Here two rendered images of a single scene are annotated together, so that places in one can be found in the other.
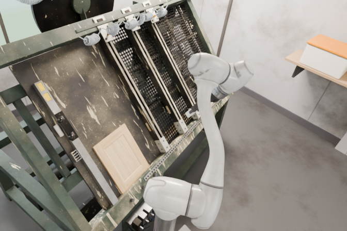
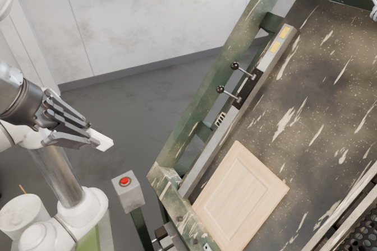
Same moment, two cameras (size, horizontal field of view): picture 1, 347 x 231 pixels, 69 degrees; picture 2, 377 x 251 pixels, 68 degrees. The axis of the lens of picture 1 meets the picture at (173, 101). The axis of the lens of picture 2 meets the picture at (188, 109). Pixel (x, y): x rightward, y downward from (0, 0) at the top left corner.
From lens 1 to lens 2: 1.56 m
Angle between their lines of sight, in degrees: 87
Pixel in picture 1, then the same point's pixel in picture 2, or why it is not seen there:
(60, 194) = (183, 117)
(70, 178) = (207, 130)
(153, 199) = not seen: hidden behind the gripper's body
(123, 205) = (175, 205)
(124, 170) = (217, 204)
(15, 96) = (273, 27)
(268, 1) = not seen: outside the picture
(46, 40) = not seen: outside the picture
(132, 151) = (246, 217)
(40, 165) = (203, 84)
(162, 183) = not seen: hidden behind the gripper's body
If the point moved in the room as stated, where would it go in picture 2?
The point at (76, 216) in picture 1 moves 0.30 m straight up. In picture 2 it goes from (168, 143) to (161, 100)
